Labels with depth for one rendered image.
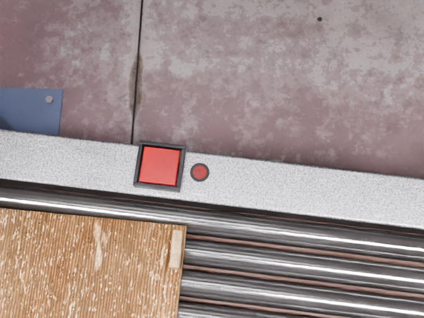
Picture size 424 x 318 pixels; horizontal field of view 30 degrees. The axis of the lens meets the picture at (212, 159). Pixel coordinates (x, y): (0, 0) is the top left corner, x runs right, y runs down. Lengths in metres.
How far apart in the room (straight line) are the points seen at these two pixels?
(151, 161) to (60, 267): 0.22
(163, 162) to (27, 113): 1.10
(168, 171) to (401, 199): 0.38
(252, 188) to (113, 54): 1.17
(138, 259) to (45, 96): 1.17
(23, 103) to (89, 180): 1.07
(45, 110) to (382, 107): 0.97
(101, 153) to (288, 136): 1.03
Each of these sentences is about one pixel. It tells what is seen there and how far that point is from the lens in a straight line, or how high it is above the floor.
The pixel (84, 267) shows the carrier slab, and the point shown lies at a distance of 1.26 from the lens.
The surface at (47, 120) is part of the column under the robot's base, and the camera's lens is 2.32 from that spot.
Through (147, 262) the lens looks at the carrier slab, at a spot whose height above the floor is 0.94.
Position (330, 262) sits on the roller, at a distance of 1.27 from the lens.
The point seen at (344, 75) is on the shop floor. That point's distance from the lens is 2.34.
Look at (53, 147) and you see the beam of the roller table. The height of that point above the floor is 0.92.
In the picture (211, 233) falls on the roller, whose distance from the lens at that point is 1.27.
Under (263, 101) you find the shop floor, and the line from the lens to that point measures 2.29.
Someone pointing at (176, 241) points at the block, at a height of 0.96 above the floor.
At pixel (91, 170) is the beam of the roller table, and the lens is 1.31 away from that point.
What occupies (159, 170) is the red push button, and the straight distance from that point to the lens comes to 1.28.
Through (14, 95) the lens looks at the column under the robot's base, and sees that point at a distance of 2.37.
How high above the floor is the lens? 2.16
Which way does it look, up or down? 75 degrees down
